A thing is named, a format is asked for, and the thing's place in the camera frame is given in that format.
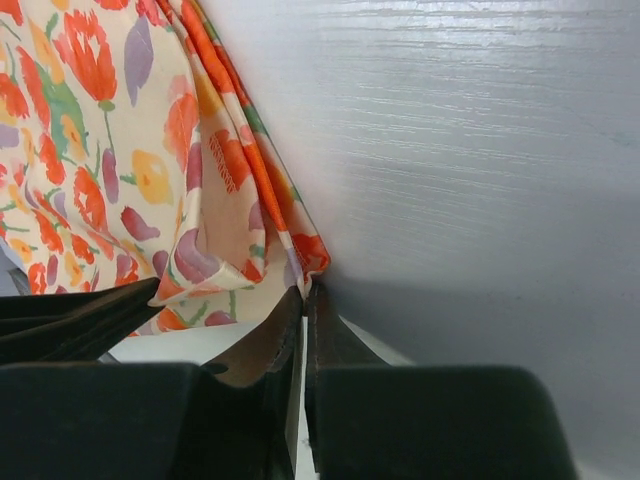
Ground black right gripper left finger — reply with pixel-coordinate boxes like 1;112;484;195
1;289;302;479

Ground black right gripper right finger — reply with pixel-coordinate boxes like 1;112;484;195
305;284;578;479

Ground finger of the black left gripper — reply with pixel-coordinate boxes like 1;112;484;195
1;278;163;365

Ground orange tulip print skirt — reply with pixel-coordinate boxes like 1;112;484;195
1;1;330;335

